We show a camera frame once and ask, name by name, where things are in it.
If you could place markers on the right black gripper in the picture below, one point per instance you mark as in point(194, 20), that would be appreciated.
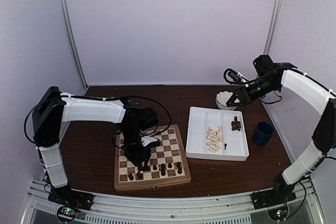
point(242, 93)

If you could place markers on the right aluminium frame post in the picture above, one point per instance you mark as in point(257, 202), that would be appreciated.
point(272, 26)

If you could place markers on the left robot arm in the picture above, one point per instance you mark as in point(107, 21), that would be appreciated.
point(56, 108)

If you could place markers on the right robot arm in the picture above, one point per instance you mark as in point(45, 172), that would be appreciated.
point(313, 116)

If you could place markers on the pile of dark chess pieces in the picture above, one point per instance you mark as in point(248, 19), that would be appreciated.
point(236, 124)

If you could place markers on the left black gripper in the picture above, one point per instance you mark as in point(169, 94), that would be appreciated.
point(137, 157)

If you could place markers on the pile of white chess pieces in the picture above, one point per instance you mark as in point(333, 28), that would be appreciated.
point(214, 139)

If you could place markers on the aluminium frame post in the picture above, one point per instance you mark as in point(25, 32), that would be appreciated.
point(72, 43)
point(272, 26)

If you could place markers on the white scalloped ceramic bowl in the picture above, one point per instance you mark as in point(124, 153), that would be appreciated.
point(222, 98)

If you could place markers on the dark knight piece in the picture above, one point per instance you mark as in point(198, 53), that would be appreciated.
point(139, 175)

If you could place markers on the dark blue cup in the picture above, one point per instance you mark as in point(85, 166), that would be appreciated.
point(263, 133)

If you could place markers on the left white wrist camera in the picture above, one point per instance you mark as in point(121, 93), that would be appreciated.
point(150, 141)

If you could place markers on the white divided plastic tray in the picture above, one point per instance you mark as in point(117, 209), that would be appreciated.
point(199, 121)

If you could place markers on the left aluminium frame post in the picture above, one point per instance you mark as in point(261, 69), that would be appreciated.
point(72, 43)

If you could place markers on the front aluminium rail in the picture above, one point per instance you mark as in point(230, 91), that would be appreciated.
point(235, 208)

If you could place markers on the wooden chess board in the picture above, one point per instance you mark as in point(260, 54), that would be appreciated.
point(171, 149)

